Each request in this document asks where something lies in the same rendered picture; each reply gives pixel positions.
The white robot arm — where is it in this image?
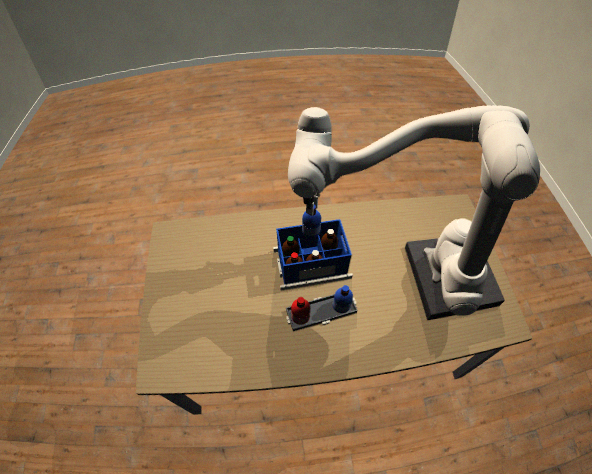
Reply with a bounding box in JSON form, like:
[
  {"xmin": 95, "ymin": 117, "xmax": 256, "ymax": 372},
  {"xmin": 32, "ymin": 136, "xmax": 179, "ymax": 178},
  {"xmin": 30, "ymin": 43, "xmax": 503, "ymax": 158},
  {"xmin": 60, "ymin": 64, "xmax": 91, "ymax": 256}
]
[{"xmin": 288, "ymin": 106, "xmax": 540, "ymax": 316}]

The brown bottle with red cap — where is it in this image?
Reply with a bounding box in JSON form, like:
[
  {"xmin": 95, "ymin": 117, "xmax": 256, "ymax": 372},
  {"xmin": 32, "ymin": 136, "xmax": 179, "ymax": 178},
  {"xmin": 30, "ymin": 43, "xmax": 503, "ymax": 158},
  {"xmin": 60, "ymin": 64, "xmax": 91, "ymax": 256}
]
[{"xmin": 286, "ymin": 252, "xmax": 303, "ymax": 264}]

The blue bottle with grey label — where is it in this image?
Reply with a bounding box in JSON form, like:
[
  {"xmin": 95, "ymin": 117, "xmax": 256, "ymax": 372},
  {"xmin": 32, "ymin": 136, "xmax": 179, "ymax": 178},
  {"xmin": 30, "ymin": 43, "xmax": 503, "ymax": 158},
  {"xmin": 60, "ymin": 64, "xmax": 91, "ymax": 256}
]
[{"xmin": 333, "ymin": 285, "xmax": 353, "ymax": 313}]

